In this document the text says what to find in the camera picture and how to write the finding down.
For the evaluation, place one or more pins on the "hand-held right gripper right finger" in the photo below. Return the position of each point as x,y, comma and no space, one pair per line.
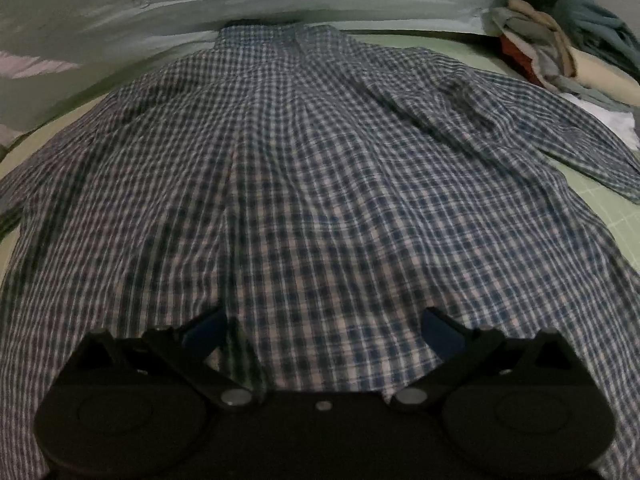
441,332

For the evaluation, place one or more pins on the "pile of mixed clothes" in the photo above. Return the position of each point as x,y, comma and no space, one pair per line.
560,40

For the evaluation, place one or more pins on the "blue checked shirt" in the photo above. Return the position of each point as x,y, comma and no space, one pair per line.
320,185

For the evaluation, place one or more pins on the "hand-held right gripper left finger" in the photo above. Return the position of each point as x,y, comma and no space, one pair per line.
205,331

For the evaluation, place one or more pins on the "carrot print bed sheet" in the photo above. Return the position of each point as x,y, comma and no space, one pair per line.
125,35

